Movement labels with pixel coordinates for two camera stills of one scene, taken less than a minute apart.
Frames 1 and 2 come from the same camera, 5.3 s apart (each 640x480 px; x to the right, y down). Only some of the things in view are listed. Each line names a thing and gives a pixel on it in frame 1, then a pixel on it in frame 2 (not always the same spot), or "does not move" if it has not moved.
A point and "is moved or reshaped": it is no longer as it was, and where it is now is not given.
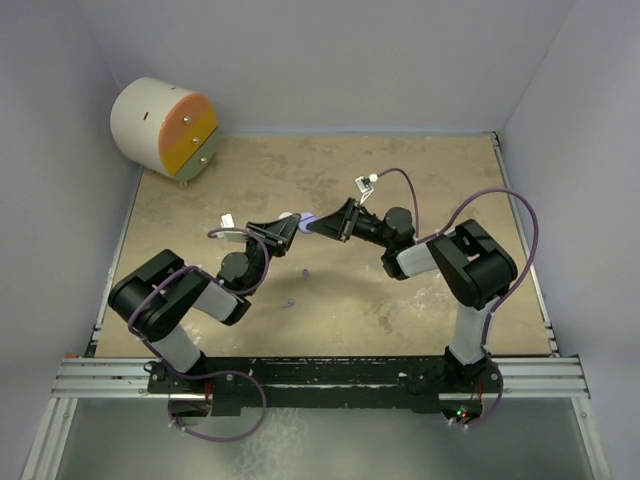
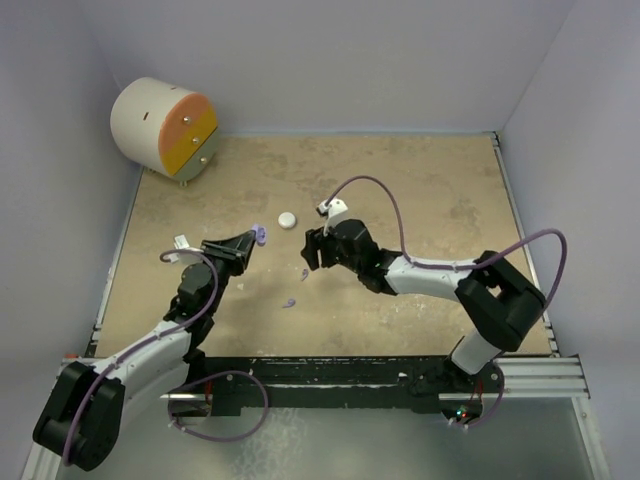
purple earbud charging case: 305,218 is moved or reshaped
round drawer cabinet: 165,128 does not move
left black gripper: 278,234 to 233,250
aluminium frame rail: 103,376 does not move
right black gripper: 336,224 to 315,240
